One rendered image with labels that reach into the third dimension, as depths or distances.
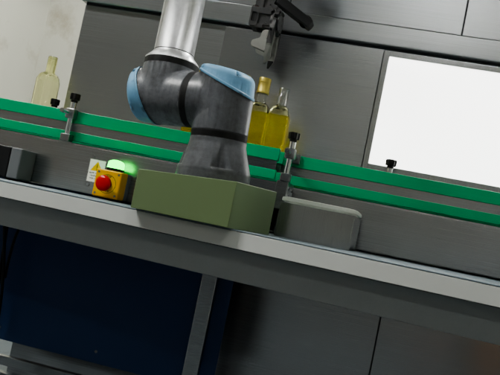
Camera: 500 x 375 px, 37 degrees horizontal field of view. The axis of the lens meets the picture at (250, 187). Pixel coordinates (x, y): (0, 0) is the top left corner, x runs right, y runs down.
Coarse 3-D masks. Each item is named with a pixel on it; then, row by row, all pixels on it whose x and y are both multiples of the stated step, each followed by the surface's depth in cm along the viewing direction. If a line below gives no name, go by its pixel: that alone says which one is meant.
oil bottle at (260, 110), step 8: (256, 104) 205; (264, 104) 205; (256, 112) 204; (264, 112) 204; (256, 120) 204; (264, 120) 204; (256, 128) 204; (264, 128) 204; (248, 136) 204; (256, 136) 204
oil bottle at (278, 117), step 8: (272, 112) 203; (280, 112) 203; (288, 112) 203; (272, 120) 203; (280, 120) 202; (288, 120) 204; (272, 128) 203; (280, 128) 202; (288, 128) 207; (264, 136) 203; (272, 136) 202; (280, 136) 202; (264, 144) 203; (272, 144) 202; (280, 144) 202
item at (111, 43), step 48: (96, 0) 233; (144, 0) 230; (240, 0) 226; (288, 0) 223; (336, 0) 221; (384, 0) 218; (432, 0) 215; (480, 0) 212; (96, 48) 234; (144, 48) 231; (384, 48) 217; (432, 48) 212; (480, 48) 209; (96, 96) 233
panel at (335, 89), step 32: (256, 32) 221; (224, 64) 222; (256, 64) 221; (288, 64) 219; (320, 64) 217; (352, 64) 215; (384, 64) 213; (448, 64) 210; (256, 96) 220; (320, 96) 216; (352, 96) 214; (320, 128) 215; (352, 128) 213; (352, 160) 213
